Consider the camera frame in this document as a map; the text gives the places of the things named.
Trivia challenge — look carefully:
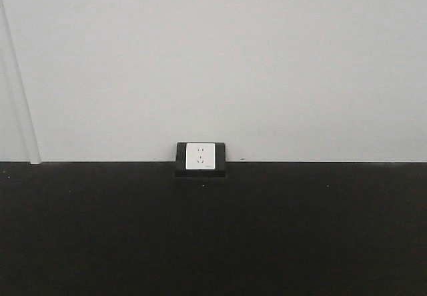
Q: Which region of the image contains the white wall power socket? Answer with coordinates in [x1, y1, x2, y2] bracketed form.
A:
[185, 143, 216, 170]

